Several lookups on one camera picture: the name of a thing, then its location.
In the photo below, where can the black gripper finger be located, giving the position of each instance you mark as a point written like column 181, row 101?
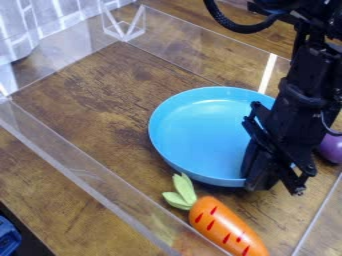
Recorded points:
column 268, row 177
column 252, row 161

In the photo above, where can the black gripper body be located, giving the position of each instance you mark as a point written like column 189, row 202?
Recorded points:
column 289, row 129

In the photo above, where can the orange toy carrot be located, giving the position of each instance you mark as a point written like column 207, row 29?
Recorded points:
column 213, row 220

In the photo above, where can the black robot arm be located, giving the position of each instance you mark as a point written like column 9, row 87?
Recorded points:
column 315, row 67

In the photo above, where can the purple toy eggplant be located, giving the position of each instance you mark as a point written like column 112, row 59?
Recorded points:
column 330, row 148

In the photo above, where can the blue plastic plate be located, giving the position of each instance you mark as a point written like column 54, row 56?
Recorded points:
column 196, row 133

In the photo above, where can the blue object at corner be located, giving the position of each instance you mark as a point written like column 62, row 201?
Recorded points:
column 9, row 237

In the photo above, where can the white patterned curtain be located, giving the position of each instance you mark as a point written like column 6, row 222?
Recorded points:
column 29, row 20

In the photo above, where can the clear acrylic enclosure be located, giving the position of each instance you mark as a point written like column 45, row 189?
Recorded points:
column 80, row 174

